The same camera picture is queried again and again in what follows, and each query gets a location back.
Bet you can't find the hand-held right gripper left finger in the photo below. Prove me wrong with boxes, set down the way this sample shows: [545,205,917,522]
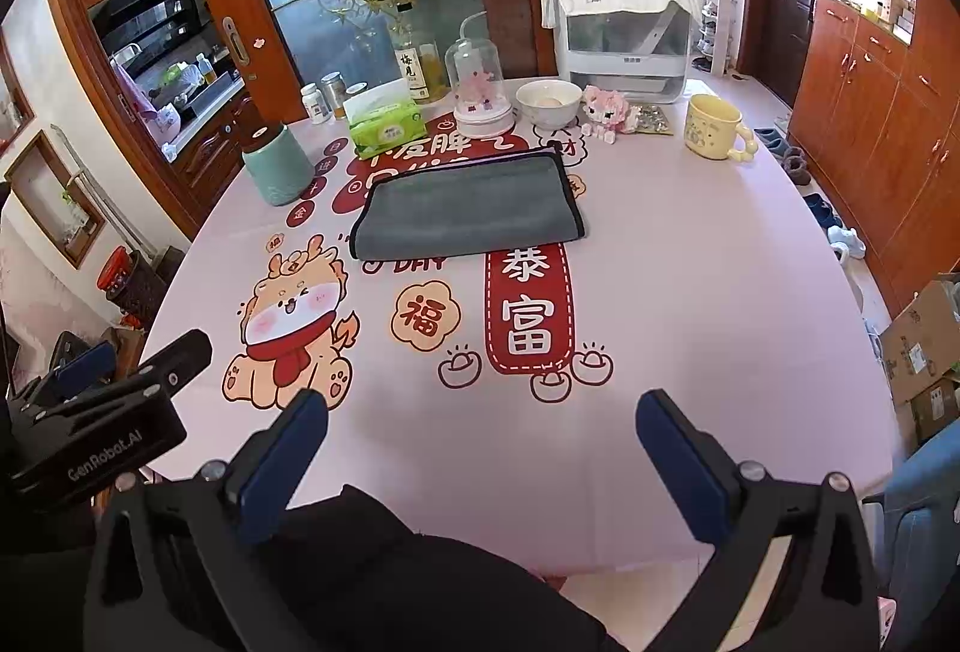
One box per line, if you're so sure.
[82,388,331,652]

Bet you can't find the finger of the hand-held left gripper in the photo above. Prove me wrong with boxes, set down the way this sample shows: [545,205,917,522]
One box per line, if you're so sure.
[22,340,119,409]
[112,329,213,398]

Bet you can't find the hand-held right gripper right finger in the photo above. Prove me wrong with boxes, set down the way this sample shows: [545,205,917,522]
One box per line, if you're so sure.
[635,388,881,652]

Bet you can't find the grey towel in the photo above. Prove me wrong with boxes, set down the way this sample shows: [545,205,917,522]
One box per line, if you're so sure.
[349,146,587,263]

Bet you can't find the pink printed tablecloth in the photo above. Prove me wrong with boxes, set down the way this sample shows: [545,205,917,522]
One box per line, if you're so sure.
[139,74,897,578]

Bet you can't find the person's dark clothing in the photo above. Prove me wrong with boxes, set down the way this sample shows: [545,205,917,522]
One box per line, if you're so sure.
[262,483,608,652]

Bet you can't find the green cylindrical canister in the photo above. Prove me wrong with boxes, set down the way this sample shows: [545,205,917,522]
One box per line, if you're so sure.
[241,122,316,207]

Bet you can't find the blue chair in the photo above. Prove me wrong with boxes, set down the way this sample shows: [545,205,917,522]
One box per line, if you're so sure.
[862,419,960,612]

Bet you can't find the pink hanging apron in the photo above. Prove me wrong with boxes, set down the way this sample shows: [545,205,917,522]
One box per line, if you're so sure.
[112,59,181,144]

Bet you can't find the small cardboard box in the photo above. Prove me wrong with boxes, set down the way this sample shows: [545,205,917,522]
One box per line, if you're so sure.
[896,378,960,458]

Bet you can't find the large cardboard box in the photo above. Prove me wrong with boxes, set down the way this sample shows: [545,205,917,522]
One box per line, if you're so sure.
[877,273,960,409]

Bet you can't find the white shoes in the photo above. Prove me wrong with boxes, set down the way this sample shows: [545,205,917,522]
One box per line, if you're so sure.
[826,228,867,261]

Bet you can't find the white pill bottle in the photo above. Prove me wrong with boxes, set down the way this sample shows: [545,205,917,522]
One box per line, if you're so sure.
[301,83,331,126]

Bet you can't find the blue shoes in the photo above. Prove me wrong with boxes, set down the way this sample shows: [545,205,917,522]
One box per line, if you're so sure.
[802,194,841,231]

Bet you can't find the jar with silver lid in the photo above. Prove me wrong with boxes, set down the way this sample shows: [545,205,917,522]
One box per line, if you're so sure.
[321,71,347,120]

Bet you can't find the green tissue pack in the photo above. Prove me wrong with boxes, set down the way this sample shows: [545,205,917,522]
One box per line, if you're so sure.
[346,97,422,161]

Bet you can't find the yellow mug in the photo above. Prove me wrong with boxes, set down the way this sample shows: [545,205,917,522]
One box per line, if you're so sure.
[684,94,760,164]

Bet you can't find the silver blister pack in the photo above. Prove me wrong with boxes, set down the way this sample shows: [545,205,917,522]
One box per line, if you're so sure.
[628,104,674,137]

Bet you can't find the pink block toy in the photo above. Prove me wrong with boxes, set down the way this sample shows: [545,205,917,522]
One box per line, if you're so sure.
[583,85,637,144]

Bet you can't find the glass bottle with yellow liquid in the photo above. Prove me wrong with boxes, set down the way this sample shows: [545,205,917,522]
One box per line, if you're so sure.
[391,2,442,104]

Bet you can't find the white bowl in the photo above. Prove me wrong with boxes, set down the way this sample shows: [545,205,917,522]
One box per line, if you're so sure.
[516,79,584,129]

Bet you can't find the wooden storage cabinet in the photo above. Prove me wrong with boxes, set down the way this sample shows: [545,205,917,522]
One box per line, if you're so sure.
[787,0,960,323]

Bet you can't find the glass dome with pink flowers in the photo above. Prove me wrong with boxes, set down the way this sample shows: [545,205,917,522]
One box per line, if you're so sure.
[445,38,514,131]

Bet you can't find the white countertop appliance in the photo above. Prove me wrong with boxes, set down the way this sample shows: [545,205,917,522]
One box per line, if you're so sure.
[559,0,691,101]

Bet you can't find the white shoe rack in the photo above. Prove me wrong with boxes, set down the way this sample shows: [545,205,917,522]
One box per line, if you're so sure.
[697,0,740,75]

